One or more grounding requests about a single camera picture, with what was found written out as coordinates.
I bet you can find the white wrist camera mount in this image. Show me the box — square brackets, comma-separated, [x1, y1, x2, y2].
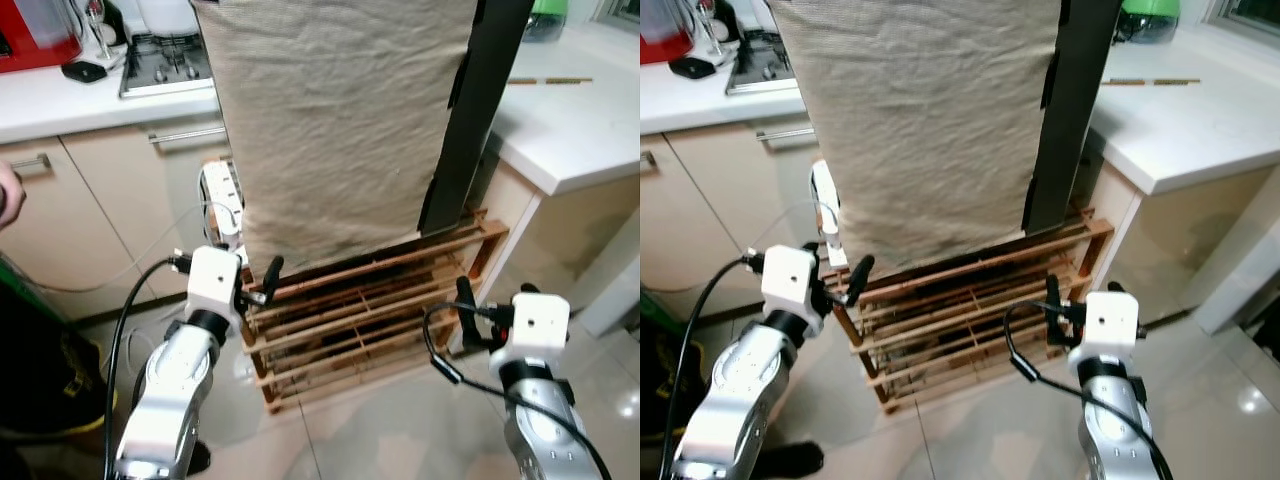
[505, 292, 572, 367]
[761, 244, 824, 317]
[186, 246, 244, 320]
[1077, 291, 1144, 364]

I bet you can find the person's bare hand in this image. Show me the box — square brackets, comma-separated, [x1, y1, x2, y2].
[0, 160, 27, 232]

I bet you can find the white power strip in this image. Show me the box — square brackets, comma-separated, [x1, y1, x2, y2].
[811, 158, 848, 248]
[199, 158, 247, 253]

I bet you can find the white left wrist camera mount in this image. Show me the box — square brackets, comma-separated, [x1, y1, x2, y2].
[186, 246, 244, 320]
[761, 244, 824, 317]

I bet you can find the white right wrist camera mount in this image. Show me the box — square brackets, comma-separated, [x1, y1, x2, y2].
[1077, 291, 1144, 364]
[505, 292, 572, 367]

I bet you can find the white pot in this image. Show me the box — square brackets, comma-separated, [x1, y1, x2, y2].
[134, 0, 202, 40]
[722, 0, 777, 35]

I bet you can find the beige kitchen cabinet white counter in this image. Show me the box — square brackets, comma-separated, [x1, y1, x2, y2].
[0, 22, 641, 339]
[640, 20, 1280, 336]

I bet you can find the large beige cloth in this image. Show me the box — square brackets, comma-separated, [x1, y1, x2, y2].
[191, 0, 480, 278]
[767, 0, 1062, 273]

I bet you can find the black upright panel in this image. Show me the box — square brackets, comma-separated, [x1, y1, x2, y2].
[417, 0, 537, 238]
[1021, 0, 1124, 237]

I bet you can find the thin white cord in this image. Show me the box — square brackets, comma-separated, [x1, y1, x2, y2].
[745, 200, 841, 263]
[28, 200, 241, 295]

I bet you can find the clear stemmed glass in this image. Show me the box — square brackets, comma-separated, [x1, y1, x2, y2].
[84, 0, 128, 69]
[694, 0, 729, 63]

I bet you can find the steel gas hob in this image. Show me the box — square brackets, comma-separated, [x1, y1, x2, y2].
[118, 32, 217, 100]
[726, 30, 798, 97]

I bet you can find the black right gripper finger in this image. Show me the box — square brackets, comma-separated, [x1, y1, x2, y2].
[1043, 274, 1064, 343]
[456, 276, 478, 347]

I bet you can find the wooden slatted rack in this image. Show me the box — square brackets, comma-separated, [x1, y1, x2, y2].
[828, 207, 1116, 415]
[238, 208, 511, 415]

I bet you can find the red kitchen appliance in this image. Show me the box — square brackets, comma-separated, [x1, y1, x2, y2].
[0, 0, 87, 75]
[640, 0, 698, 65]

